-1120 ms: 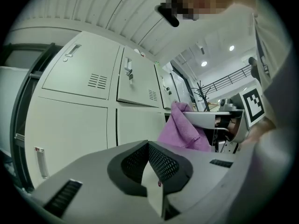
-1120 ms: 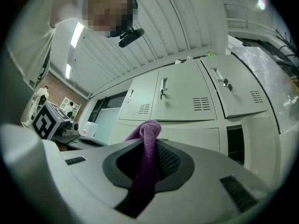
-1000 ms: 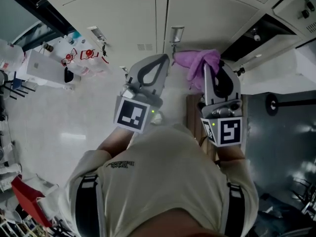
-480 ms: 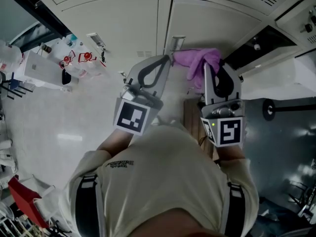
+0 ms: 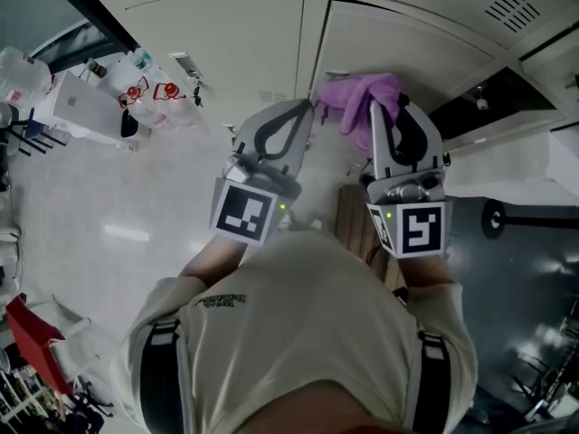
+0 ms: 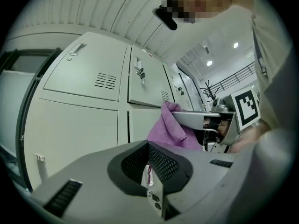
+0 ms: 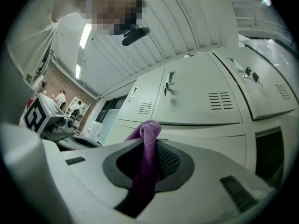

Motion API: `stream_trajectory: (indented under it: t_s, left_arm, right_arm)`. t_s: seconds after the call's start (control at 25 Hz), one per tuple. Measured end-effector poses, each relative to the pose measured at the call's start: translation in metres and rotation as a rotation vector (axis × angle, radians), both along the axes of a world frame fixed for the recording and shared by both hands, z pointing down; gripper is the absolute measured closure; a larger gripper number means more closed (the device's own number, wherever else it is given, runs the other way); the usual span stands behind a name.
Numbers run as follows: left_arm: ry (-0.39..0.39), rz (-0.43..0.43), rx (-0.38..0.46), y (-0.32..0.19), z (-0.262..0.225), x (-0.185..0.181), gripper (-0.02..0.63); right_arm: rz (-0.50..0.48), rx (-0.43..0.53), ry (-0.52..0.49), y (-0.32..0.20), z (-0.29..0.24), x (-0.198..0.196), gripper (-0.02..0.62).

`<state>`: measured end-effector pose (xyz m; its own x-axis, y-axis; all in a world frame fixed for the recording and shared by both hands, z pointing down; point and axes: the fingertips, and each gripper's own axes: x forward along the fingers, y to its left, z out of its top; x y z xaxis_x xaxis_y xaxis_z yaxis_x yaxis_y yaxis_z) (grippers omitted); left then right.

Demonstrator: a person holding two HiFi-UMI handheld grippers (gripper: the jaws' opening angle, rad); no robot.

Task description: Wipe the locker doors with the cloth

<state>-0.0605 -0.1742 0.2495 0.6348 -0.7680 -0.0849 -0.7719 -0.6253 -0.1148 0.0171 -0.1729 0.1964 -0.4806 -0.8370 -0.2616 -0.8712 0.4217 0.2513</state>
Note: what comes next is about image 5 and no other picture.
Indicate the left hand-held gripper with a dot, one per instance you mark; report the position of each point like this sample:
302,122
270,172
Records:
242,210

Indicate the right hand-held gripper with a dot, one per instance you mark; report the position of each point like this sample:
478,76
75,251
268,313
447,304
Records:
420,229

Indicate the purple cloth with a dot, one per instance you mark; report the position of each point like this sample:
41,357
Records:
362,93

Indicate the white cabinet door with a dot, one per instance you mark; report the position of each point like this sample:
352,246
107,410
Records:
407,48

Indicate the person's right forearm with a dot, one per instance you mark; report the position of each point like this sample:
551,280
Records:
423,269

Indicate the person's left forearm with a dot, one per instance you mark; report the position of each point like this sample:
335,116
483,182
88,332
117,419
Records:
212,260

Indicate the white metal locker cabinet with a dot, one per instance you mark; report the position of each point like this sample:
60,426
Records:
217,34

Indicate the small white round object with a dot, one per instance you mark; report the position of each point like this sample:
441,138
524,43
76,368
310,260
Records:
482,103

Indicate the brown wooden slatted board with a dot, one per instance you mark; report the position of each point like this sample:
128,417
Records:
357,224

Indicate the key bunch with padlock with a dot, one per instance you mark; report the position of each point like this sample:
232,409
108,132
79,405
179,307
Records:
197,93

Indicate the blue-capped bottle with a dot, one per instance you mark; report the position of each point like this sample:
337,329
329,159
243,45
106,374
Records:
141,59

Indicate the plastic-wrapped panel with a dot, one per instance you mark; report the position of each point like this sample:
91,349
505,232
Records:
563,156

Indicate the cream t-shirt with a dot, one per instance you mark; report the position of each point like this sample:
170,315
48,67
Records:
294,333

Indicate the white rectangular box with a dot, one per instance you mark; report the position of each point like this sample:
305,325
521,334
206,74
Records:
72,102

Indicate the blue folding stool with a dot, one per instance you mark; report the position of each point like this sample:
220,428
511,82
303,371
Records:
34,129

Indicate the clear plastic jug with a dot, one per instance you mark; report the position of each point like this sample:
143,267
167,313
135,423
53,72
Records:
22,72

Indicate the white bag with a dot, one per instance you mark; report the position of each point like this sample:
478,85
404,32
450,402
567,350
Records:
83,333

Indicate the red box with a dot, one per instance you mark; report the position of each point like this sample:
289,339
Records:
36,342

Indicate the black window frame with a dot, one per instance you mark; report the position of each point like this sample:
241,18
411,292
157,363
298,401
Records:
98,16

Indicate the black metal chair frame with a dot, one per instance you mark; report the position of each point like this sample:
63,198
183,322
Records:
547,378

